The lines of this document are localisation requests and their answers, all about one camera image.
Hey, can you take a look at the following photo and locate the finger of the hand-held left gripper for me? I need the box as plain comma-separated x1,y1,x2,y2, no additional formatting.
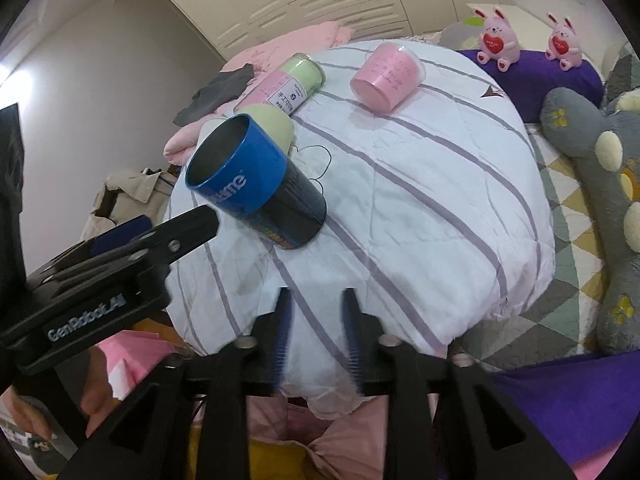
52,215,154,269
125,204,221,274

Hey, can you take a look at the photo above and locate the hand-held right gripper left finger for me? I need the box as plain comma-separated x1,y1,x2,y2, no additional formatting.
75,287,293,480

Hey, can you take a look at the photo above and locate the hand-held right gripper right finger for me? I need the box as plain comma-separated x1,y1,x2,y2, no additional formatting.
340,287,576,480

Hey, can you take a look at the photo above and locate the blue metal cup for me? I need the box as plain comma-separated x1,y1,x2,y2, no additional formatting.
185,113,328,251

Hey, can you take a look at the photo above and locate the pale green cup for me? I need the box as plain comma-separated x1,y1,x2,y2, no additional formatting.
234,104,296,158

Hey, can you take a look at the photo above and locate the pink and green labelled cup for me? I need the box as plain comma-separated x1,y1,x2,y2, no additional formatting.
257,52,327,113

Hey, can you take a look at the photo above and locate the pink plastic cup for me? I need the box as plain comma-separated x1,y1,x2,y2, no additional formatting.
350,42,426,113

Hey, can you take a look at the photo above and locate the person's left hand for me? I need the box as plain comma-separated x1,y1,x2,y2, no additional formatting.
7,349,123,442

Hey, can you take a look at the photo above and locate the beige jacket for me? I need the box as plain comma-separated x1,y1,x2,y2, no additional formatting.
82,167,178,251

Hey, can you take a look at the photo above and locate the pink cloth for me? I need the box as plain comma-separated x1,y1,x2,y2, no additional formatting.
247,395,396,480

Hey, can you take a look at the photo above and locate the yellow cloth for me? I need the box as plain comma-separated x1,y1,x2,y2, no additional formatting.
250,437,321,480

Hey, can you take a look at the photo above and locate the dark grey cloth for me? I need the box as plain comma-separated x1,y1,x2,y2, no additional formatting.
173,63,256,126

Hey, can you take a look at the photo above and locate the white striped quilt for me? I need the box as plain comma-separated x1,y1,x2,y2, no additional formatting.
164,40,556,416

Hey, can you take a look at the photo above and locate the pink blanket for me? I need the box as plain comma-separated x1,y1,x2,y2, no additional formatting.
165,20,353,166

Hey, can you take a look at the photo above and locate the purple cloth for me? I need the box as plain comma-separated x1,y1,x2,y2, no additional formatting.
480,352,632,471

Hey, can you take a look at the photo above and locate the patchwork quilt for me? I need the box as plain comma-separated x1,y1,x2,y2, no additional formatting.
460,40,640,372

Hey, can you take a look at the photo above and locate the purple cushion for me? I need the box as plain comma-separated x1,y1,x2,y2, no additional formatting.
457,49,605,123

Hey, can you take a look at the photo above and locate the grey and green plush toy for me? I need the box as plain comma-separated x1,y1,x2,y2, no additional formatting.
439,16,488,51

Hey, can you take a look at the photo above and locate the pink bunny plush toy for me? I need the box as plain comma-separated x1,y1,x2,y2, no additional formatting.
467,4,521,72
544,11,583,71

